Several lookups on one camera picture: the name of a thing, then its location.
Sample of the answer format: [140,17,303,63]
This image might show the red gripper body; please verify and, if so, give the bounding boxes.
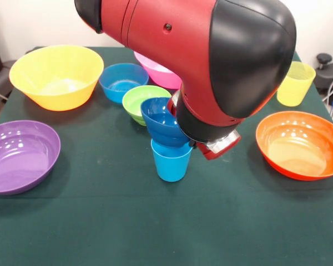
[195,135,242,161]

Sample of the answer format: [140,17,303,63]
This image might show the light blue plastic cup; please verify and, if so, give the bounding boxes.
[150,138,194,183]

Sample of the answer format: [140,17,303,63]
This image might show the small dark blue bowl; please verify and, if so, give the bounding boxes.
[140,96,191,149]

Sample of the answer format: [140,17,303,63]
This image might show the small green plastic bowl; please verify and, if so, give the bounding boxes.
[122,85,172,127]

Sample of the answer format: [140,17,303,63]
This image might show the large pink plastic bowl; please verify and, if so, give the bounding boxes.
[133,51,183,90]

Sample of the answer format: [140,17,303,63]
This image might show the dark green tablecloth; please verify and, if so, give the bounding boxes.
[0,46,333,266]

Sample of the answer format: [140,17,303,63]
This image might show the shallow orange plastic bowl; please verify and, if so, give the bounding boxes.
[255,111,333,182]

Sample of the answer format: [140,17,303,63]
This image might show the translucent light blue bowl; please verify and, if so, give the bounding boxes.
[98,63,150,104]

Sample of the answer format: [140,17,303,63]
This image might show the translucent yellow plastic cup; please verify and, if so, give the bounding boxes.
[276,61,316,107]

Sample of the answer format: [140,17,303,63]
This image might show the black round base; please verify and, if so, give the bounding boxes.
[313,61,333,98]

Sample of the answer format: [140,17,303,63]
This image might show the black knob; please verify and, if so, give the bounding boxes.
[316,53,333,70]

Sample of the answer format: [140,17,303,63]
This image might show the large yellow plastic bowl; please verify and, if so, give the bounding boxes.
[9,44,105,112]

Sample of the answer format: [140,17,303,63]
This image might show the shallow purple plastic bowl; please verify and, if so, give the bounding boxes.
[0,120,61,196]

